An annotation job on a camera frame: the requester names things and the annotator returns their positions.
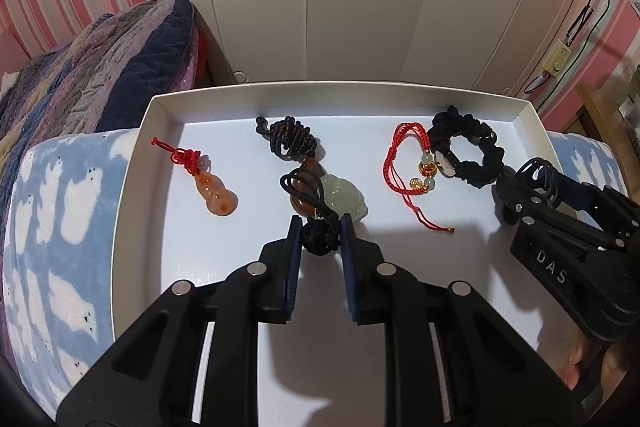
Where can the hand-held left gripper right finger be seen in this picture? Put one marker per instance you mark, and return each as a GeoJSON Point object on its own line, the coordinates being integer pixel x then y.
{"type": "Point", "coordinates": [350, 267]}

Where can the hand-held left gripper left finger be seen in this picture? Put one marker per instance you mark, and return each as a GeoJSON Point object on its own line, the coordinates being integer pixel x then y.
{"type": "Point", "coordinates": [291, 267]}

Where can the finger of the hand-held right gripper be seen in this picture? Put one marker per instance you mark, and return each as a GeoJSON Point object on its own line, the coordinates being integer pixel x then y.
{"type": "Point", "coordinates": [525, 204]}
{"type": "Point", "coordinates": [580, 197]}

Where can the black fabric scrunchie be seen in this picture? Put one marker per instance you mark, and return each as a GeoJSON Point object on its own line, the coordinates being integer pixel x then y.
{"type": "Point", "coordinates": [487, 157]}

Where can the white shallow tray box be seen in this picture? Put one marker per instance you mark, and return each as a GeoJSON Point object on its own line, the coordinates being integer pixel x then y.
{"type": "Point", "coordinates": [225, 257]}

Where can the person's right hand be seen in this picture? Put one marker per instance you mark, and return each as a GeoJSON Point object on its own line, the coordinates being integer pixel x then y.
{"type": "Point", "coordinates": [575, 357]}

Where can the wooden bedside cabinet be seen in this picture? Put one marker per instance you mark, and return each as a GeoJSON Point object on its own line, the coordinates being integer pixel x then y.
{"type": "Point", "coordinates": [600, 112]}

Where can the blue bear printed blanket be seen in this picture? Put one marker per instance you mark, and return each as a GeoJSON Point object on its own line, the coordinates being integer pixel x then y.
{"type": "Point", "coordinates": [50, 257]}

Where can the purple striped quilt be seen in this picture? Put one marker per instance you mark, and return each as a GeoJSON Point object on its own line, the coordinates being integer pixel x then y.
{"type": "Point", "coordinates": [125, 67]}

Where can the white crumpled cloth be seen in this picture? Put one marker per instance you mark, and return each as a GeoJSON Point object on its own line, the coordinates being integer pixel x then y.
{"type": "Point", "coordinates": [7, 81]}

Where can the beige wall switch box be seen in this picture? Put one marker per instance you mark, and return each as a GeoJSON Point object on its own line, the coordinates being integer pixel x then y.
{"type": "Point", "coordinates": [556, 59]}

